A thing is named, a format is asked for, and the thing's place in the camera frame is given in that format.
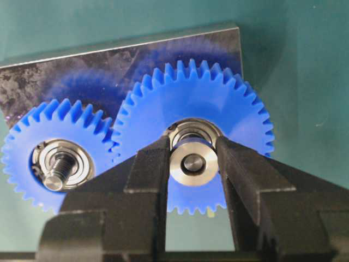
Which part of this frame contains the threaded steel shaft large gear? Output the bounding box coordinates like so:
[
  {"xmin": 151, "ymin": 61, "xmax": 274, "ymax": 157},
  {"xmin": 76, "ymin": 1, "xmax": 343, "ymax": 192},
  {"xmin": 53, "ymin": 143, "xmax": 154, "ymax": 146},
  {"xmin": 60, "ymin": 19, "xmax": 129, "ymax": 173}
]
[{"xmin": 183, "ymin": 153, "xmax": 205, "ymax": 172}]

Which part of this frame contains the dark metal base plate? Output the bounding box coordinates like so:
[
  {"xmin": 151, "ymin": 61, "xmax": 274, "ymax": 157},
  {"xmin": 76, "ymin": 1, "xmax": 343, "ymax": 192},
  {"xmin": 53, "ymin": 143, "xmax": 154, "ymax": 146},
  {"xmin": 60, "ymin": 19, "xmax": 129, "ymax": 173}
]
[{"xmin": 1, "ymin": 22, "xmax": 243, "ymax": 127}]

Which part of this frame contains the small blue plastic gear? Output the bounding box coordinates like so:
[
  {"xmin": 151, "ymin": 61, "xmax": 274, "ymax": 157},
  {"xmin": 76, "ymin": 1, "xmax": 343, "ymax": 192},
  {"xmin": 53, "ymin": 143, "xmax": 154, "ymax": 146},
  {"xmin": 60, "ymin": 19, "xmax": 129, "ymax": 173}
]
[{"xmin": 2, "ymin": 99, "xmax": 116, "ymax": 213}]

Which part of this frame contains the threaded steel shaft small gear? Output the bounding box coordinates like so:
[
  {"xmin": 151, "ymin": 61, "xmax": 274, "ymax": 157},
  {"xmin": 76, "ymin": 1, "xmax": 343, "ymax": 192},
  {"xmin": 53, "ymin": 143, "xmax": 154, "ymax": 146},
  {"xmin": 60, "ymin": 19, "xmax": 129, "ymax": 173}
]
[{"xmin": 43, "ymin": 152, "xmax": 76, "ymax": 192}]

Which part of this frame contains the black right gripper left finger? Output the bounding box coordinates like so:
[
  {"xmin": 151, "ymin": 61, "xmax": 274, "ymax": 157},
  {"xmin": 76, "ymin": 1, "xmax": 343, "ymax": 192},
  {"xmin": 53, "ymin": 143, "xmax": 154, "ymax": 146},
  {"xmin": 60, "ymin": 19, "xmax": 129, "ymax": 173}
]
[{"xmin": 36, "ymin": 136, "xmax": 170, "ymax": 261}]

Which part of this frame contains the large blue plastic gear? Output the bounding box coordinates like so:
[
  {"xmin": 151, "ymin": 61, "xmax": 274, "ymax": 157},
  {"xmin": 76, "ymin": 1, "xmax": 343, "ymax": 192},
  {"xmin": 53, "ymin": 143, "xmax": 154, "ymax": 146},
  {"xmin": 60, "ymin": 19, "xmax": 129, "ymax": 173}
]
[{"xmin": 110, "ymin": 57, "xmax": 276, "ymax": 218}]

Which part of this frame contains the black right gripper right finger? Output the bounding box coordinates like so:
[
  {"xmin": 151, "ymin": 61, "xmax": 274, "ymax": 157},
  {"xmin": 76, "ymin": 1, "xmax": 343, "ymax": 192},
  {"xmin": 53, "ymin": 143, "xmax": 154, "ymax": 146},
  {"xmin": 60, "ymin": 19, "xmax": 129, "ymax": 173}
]
[{"xmin": 216, "ymin": 136, "xmax": 348, "ymax": 261}]

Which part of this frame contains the silver metal washer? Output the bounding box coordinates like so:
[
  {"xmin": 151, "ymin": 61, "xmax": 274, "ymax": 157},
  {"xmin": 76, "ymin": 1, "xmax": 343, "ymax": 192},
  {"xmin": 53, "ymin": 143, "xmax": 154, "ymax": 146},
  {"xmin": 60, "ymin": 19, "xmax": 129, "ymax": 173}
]
[{"xmin": 170, "ymin": 138, "xmax": 219, "ymax": 186}]

